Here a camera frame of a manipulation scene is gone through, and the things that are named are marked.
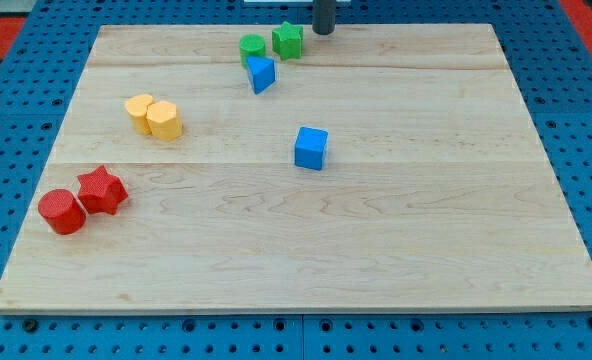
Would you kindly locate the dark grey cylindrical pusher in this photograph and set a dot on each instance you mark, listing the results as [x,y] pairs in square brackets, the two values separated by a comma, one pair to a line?
[323,16]

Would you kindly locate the green star block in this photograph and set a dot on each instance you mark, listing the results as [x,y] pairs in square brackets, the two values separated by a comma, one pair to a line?
[287,41]

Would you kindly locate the red star block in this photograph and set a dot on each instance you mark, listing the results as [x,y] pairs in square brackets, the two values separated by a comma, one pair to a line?
[100,191]

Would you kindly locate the green cylinder block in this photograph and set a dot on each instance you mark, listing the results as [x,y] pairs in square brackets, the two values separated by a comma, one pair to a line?
[251,45]

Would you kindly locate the blue triangle block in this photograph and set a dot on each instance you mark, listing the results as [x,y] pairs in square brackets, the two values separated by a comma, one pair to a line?
[261,73]

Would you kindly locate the blue cube block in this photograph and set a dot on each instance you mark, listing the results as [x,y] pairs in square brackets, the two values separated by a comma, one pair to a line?
[310,148]

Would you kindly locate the yellow hexagon block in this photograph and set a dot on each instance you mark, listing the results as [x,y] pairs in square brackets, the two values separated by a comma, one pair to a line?
[164,121]

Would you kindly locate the light wooden board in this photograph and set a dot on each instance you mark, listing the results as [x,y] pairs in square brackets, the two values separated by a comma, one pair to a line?
[436,194]

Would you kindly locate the yellow heart block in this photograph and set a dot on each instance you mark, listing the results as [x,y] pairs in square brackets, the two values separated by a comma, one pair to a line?
[137,107]

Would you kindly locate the red cylinder block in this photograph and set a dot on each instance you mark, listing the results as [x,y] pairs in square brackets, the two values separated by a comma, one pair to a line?
[60,209]

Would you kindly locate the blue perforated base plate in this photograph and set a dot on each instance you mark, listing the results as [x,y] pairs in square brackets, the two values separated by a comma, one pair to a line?
[43,46]

